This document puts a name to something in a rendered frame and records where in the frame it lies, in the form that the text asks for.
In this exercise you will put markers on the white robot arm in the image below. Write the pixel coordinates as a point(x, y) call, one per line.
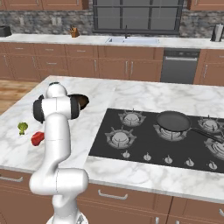
point(55, 137)

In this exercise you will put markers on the green broccoli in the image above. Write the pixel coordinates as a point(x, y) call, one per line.
point(22, 127)

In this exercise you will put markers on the grey hob burner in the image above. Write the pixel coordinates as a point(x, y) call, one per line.
point(120, 138)
point(170, 134)
point(210, 124)
point(131, 118)
point(218, 147)

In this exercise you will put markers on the silver hob knob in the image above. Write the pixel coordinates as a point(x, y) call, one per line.
point(126, 154)
point(147, 157)
point(212, 165)
point(168, 159)
point(190, 162)

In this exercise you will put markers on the black hob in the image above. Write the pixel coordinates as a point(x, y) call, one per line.
point(145, 143)

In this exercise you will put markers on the brown run of cupboards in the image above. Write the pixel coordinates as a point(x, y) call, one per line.
point(81, 62)
point(211, 68)

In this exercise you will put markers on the black frying pan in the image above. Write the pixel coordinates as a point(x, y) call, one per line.
point(173, 120)

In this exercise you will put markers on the white sink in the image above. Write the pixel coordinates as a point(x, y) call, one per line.
point(132, 40)

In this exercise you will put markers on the dark grey dishwasher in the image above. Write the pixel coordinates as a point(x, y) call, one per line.
point(179, 66)

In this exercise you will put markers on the black tap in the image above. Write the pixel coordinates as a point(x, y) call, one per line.
point(126, 31)

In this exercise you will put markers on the brown drawer front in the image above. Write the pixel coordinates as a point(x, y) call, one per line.
point(14, 179)
point(198, 211)
point(131, 198)

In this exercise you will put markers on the brown knife block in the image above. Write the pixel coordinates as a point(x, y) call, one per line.
point(74, 31)

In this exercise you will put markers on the dark framed window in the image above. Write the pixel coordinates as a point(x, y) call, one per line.
point(137, 15)

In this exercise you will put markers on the brown cupboard door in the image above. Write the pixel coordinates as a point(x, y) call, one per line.
point(116, 214)
point(20, 207)

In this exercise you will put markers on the black toaster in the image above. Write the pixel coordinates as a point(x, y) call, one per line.
point(5, 31)

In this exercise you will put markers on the brown wall cupboards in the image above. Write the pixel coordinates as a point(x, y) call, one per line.
point(43, 4)
point(205, 5)

